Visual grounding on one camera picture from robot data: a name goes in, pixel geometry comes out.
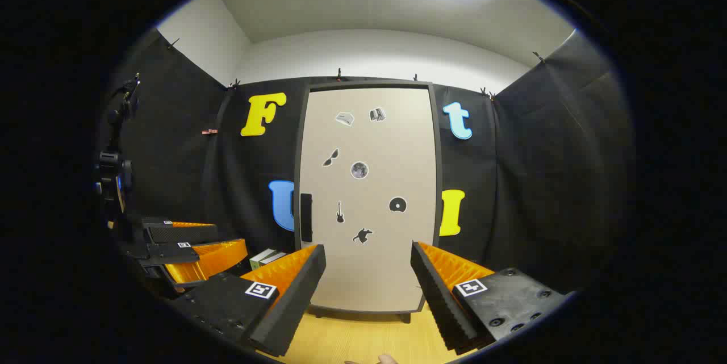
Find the green book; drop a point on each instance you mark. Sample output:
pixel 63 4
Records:
pixel 275 257
pixel 260 259

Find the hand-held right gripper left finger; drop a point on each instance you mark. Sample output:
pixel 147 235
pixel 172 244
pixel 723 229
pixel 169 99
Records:
pixel 295 296

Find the black backdrop cloth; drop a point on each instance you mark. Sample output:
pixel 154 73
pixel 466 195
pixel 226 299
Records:
pixel 170 154

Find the pink clip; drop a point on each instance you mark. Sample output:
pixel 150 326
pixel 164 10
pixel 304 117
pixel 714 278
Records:
pixel 209 132

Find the grey cabinet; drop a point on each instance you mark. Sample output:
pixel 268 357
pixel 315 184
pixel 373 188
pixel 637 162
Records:
pixel 438 125

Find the beige cabinet door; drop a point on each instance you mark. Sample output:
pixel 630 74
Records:
pixel 386 250

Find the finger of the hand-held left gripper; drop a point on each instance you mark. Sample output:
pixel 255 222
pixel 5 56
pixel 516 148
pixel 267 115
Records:
pixel 182 233
pixel 176 253

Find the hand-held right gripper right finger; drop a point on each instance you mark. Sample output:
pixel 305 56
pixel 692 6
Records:
pixel 440 301

